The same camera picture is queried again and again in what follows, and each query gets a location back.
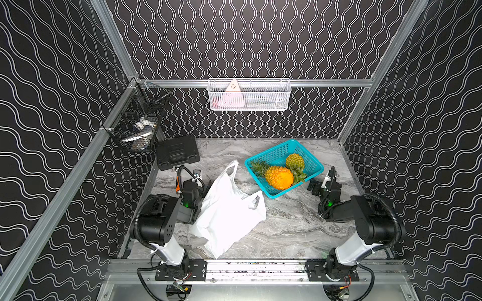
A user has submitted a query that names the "white plastic bag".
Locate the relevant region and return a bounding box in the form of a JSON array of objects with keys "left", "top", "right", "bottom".
[{"left": 190, "top": 160, "right": 266, "bottom": 259}]

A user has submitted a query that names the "green yellow pineapple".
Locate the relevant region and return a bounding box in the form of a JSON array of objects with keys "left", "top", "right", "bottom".
[{"left": 285, "top": 154, "right": 307, "bottom": 184}]

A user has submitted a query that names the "orange ripe pineapple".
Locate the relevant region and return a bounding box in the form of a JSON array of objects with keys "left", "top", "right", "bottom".
[{"left": 250, "top": 161, "right": 294, "bottom": 190}]

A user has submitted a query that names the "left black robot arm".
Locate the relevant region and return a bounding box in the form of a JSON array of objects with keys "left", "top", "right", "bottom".
[{"left": 129, "top": 180, "right": 206, "bottom": 280}]

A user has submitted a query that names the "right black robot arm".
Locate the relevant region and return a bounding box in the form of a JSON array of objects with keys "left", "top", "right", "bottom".
[{"left": 305, "top": 177, "right": 405, "bottom": 282}]

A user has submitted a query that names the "black plastic tool case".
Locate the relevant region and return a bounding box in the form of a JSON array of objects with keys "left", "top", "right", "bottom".
[{"left": 156, "top": 135, "right": 200, "bottom": 171}]

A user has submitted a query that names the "teal plastic basket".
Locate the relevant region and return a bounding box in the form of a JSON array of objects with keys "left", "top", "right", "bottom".
[{"left": 245, "top": 140, "right": 325, "bottom": 199}]

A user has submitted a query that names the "pink triangular card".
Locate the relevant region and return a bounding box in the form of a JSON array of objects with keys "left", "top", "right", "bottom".
[{"left": 217, "top": 79, "right": 246, "bottom": 109}]

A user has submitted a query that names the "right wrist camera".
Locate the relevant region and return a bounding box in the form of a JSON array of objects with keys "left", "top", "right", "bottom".
[{"left": 321, "top": 166, "right": 337, "bottom": 189}]

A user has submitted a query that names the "black wire mesh basket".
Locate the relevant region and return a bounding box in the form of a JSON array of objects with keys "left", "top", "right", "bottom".
[{"left": 107, "top": 83, "right": 172, "bottom": 153}]

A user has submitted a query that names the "clear plastic wall bin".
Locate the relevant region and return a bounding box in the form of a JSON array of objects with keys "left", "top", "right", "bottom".
[{"left": 207, "top": 78, "right": 292, "bottom": 111}]

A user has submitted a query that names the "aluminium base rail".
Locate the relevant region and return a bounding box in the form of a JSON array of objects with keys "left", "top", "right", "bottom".
[{"left": 104, "top": 259, "right": 409, "bottom": 285}]

